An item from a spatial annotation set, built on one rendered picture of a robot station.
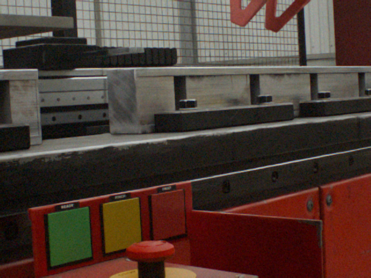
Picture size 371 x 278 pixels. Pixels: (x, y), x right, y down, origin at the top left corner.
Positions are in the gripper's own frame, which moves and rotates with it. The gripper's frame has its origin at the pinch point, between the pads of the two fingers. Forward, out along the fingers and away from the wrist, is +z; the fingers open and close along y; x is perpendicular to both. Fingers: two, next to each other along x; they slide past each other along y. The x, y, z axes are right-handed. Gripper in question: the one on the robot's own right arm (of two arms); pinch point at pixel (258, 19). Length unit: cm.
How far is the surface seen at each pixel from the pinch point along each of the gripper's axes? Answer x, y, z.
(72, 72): -44, -42, 24
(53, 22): -11.0, 16.8, 5.8
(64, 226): -3.0, 17.0, 21.4
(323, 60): -174, -718, 63
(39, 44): -44, -31, 20
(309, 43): -195, -717, 53
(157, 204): -0.2, 6.1, 19.5
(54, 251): -2.5, 18.2, 23.3
